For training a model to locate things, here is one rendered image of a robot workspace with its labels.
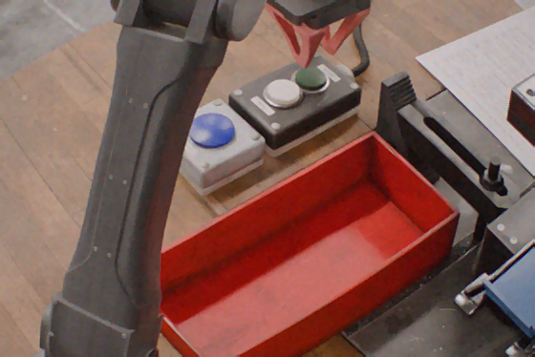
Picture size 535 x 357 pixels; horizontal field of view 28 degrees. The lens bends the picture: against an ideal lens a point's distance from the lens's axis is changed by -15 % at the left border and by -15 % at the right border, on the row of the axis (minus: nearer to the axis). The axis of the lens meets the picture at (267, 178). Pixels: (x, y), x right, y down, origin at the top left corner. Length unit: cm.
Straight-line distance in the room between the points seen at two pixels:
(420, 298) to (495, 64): 34
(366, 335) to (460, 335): 9
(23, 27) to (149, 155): 200
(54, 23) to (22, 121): 157
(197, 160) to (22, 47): 164
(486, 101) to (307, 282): 30
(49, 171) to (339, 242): 28
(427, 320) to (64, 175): 36
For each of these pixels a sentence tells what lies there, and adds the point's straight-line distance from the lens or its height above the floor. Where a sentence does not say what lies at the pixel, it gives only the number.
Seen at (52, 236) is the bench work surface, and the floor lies 90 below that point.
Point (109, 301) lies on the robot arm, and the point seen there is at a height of 108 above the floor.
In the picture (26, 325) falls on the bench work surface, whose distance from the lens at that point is 99.
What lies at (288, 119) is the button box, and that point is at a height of 93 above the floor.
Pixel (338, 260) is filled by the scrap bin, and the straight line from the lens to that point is 102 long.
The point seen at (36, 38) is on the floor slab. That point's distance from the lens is 268.
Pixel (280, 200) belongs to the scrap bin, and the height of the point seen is 94.
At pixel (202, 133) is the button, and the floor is 94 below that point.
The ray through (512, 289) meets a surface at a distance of 92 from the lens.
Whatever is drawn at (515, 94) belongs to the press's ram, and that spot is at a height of 114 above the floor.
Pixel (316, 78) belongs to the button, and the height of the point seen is 94.
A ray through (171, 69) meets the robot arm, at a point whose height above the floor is 120.
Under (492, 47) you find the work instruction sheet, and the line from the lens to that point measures 127.
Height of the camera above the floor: 170
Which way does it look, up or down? 47 degrees down
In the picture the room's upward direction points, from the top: 3 degrees clockwise
